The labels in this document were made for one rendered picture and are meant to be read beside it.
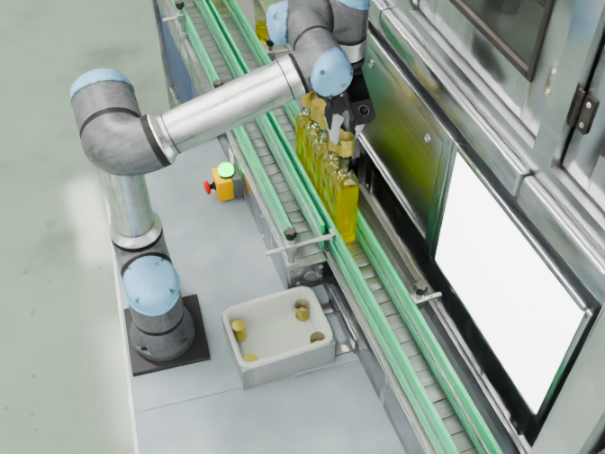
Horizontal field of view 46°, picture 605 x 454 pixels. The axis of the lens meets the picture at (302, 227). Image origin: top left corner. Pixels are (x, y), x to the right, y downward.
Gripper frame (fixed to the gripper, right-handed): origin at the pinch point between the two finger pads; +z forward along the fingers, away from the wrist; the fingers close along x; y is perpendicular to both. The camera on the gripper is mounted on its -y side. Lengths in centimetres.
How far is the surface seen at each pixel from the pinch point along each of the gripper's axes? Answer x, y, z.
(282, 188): 8.1, 20.8, 30.8
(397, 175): -12.6, -1.8, 12.9
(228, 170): 19, 36, 34
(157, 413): 53, -25, 44
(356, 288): 3.9, -18.8, 27.7
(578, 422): 22, -92, -52
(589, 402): 22, -92, -55
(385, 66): -11.9, 8.0, -10.7
